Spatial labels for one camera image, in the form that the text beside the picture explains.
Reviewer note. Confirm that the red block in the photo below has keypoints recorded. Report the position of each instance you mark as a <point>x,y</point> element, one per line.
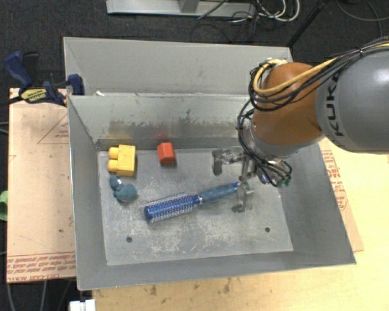
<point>166,154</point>

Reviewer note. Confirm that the blue-green toy animal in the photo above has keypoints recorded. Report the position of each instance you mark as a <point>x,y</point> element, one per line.
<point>126,193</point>

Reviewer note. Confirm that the grey metal bin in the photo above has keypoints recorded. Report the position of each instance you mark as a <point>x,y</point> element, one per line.
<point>194,238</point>

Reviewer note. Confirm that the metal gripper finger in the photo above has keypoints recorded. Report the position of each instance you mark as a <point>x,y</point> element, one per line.
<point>244,196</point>
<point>228,156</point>

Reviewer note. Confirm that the blue round hairbrush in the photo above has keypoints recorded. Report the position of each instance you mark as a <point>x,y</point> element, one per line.
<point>175,206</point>

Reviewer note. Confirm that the brown cardboard board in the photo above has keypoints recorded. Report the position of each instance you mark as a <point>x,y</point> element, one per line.
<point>39,186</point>

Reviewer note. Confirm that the yellow toy brick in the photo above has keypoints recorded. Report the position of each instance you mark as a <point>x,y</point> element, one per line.
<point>126,160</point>

